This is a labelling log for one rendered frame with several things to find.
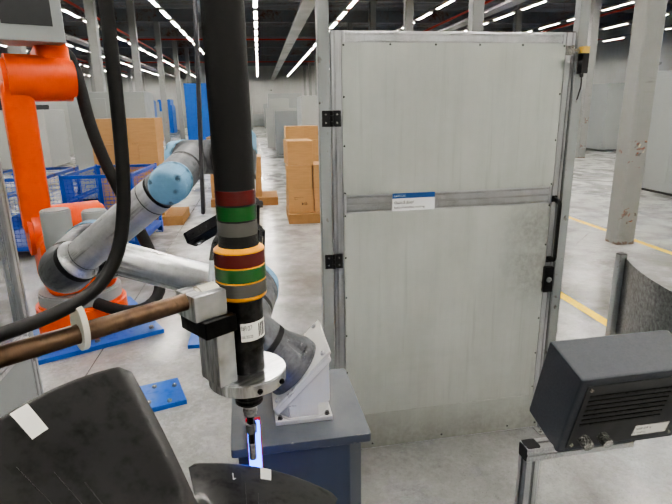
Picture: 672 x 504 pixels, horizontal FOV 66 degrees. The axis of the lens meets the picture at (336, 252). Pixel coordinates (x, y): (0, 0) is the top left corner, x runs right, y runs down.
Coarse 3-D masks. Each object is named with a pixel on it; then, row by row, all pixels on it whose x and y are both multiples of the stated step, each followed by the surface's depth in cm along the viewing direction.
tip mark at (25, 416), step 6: (24, 408) 49; (30, 408) 49; (12, 414) 48; (18, 414) 48; (24, 414) 48; (30, 414) 48; (36, 414) 49; (18, 420) 48; (24, 420) 48; (30, 420) 48; (36, 420) 48; (24, 426) 48; (30, 426) 48; (36, 426) 48; (42, 426) 48; (30, 432) 47; (36, 432) 48; (42, 432) 48
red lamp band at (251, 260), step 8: (264, 248) 45; (216, 256) 43; (224, 256) 43; (232, 256) 42; (240, 256) 42; (248, 256) 43; (256, 256) 43; (264, 256) 44; (216, 264) 43; (224, 264) 43; (232, 264) 43; (240, 264) 43; (248, 264) 43; (256, 264) 43
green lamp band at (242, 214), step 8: (216, 208) 43; (224, 208) 42; (232, 208) 42; (240, 208) 42; (248, 208) 42; (256, 208) 44; (216, 216) 43; (224, 216) 42; (232, 216) 42; (240, 216) 42; (248, 216) 43; (256, 216) 44
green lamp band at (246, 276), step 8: (264, 264) 45; (216, 272) 44; (224, 272) 43; (232, 272) 43; (240, 272) 43; (248, 272) 43; (256, 272) 44; (264, 272) 45; (216, 280) 44; (224, 280) 43; (232, 280) 43; (240, 280) 43; (248, 280) 43; (256, 280) 44
